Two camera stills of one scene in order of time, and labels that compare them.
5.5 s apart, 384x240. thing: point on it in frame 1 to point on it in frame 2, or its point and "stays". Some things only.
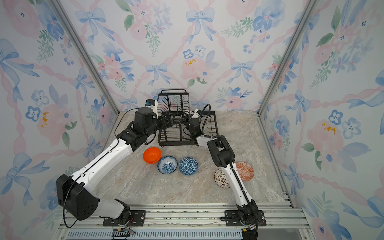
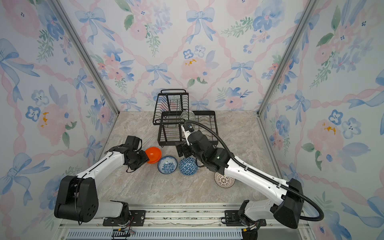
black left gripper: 170,122 to 145,158
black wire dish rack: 189,126 stays
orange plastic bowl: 152,155 stays
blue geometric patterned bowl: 188,166 stays
